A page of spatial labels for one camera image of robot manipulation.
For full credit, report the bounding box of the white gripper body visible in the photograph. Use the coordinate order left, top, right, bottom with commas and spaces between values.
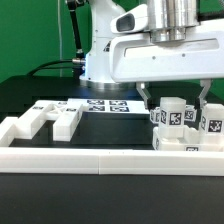
109, 3, 224, 82

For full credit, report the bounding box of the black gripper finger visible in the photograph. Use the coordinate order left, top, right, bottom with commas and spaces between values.
136, 82, 151, 109
195, 79, 212, 109

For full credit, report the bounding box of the white chair seat part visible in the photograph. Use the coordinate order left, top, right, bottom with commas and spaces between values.
152, 125, 224, 152

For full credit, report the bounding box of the white U-shaped fence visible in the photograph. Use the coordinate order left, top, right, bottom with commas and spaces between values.
0, 117, 224, 176

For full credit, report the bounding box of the white marker base plate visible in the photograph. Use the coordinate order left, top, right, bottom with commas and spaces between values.
68, 98, 149, 114

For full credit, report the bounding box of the white chair back frame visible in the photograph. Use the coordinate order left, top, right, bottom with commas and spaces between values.
15, 100, 84, 142

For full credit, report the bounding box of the black cable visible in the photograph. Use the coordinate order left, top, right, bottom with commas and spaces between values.
27, 59, 75, 77

